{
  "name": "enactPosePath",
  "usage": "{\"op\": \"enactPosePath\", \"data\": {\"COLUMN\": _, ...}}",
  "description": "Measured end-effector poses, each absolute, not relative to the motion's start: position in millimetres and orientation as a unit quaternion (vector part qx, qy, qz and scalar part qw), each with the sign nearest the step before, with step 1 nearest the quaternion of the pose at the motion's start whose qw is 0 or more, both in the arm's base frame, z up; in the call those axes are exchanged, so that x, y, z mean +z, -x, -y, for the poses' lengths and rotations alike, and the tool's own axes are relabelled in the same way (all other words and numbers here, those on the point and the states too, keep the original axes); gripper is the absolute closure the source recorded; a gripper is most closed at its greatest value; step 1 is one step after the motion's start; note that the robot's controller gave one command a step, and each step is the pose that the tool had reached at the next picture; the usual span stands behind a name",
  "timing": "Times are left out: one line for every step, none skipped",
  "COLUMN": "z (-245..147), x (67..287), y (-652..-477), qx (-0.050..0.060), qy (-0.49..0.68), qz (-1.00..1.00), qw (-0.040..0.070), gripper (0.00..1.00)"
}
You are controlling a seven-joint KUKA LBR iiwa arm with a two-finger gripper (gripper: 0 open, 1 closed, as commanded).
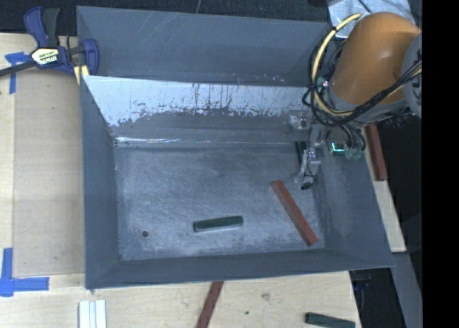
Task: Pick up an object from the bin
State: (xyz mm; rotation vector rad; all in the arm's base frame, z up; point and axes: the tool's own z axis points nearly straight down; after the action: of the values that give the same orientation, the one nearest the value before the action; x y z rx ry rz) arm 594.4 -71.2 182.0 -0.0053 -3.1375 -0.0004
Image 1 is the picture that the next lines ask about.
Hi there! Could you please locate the dark green flat block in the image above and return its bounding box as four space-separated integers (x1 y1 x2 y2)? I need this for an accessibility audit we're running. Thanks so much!
192 215 245 233
304 311 356 328

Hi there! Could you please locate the grey metal bin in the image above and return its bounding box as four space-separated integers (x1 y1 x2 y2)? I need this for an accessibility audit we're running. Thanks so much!
75 5 397 290

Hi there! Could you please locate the red-brown flat block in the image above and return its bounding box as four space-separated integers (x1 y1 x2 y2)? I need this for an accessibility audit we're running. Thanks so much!
270 179 319 248
365 123 389 182
195 281 225 328

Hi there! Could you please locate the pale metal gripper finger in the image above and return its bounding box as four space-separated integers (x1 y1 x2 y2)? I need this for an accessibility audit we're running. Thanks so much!
294 149 311 184
307 149 323 178

